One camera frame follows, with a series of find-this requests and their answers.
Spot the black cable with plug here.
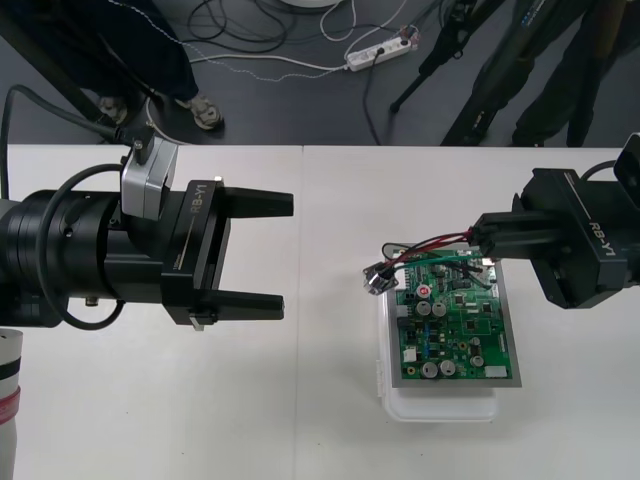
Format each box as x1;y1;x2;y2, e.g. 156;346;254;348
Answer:
361;47;387;147

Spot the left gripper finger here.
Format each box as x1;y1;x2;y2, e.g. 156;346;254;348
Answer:
219;185;295;221
213;288;286;325

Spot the green circuit board grey frame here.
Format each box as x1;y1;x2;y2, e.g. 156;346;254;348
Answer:
383;242;524;390

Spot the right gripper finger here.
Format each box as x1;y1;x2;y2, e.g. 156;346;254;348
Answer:
491;232;547;262
471;209;545;237

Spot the cable bundle with metal plug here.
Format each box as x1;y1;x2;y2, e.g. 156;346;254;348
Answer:
362;226;502;297

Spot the milky plastic box with lid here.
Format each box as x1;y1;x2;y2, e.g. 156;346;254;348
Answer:
372;242;501;424

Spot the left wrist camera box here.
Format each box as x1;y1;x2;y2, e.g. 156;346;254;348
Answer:
119;127;180;222

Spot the thick white floor cord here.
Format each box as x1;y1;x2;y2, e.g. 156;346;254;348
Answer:
146;52;350;147

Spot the black floor cable tangle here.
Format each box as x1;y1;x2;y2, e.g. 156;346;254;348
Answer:
187;0;291;55

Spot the thin white looped cable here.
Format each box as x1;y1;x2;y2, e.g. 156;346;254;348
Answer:
319;0;401;44

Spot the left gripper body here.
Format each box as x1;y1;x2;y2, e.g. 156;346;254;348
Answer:
102;177;234;334

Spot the white power strip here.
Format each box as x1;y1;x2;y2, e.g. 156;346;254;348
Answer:
346;27;419;71

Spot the black stand leg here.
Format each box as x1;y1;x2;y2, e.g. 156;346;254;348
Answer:
0;9;126;146

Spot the thin twisted white wire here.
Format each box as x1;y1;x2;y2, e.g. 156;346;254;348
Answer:
107;0;347;84

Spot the large black tripod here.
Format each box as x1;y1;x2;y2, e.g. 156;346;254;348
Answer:
442;0;615;147

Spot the thin black tripod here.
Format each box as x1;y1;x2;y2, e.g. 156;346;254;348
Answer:
389;0;481;114

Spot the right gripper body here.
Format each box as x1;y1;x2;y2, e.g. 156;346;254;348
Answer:
511;167;640;310

